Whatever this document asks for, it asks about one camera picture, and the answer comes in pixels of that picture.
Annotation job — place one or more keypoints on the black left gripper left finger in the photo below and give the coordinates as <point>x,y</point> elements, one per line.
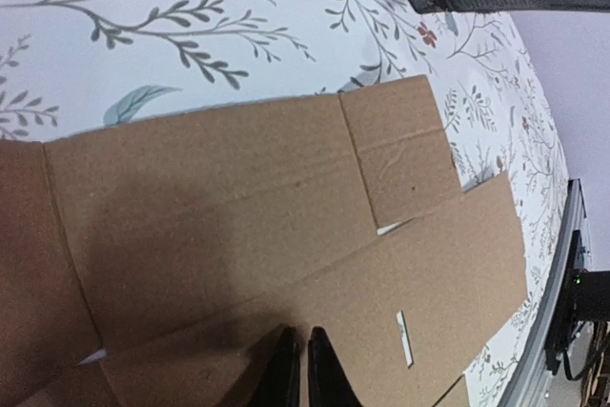
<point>279,385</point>

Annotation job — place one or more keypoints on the aluminium front rail base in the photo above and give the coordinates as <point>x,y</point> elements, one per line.
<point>529,382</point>

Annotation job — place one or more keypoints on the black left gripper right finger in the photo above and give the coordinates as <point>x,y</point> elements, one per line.
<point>328,385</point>

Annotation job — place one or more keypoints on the floral patterned table mat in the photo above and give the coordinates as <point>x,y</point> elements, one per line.
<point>69,66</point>

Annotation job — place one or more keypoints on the brown cardboard box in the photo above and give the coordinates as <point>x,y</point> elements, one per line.
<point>156,263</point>

